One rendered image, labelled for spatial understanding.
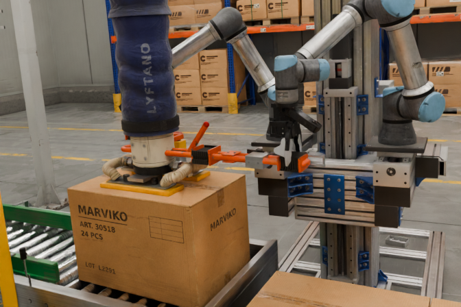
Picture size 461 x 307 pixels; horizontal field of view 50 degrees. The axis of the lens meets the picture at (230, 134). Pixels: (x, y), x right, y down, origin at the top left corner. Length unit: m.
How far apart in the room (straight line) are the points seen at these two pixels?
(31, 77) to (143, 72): 3.00
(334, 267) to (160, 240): 0.96
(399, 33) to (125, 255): 1.30
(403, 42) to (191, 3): 8.14
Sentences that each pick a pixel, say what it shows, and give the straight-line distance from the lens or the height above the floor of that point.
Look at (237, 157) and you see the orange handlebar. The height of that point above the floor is 1.08.
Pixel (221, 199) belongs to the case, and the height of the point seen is 0.91.
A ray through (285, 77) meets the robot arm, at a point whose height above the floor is 1.37.
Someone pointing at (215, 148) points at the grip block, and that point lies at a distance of 1.84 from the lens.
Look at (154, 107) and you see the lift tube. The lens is 1.87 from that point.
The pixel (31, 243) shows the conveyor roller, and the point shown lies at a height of 0.54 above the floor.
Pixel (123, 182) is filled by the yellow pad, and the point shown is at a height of 0.97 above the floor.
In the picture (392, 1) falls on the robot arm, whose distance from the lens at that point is 1.83.
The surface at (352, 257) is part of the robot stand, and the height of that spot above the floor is 0.48.
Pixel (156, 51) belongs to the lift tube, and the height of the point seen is 1.47.
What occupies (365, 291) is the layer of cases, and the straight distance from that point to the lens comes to 2.01.
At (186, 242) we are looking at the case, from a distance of 1.78.
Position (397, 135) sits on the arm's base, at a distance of 2.09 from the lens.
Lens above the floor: 1.52
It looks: 11 degrees down
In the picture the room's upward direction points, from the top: 4 degrees counter-clockwise
